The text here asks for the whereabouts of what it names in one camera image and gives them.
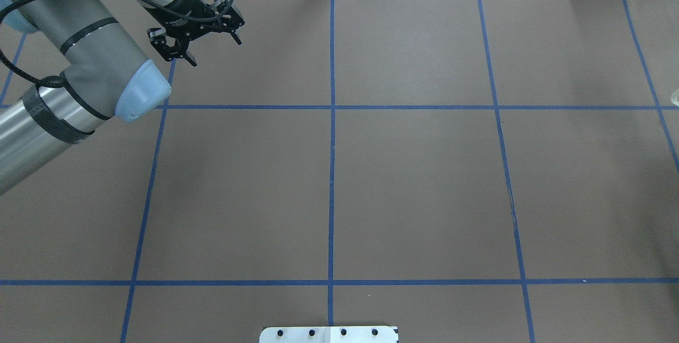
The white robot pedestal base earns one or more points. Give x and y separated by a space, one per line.
330 334

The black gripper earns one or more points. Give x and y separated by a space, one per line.
186 8

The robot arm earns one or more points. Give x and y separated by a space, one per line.
108 74

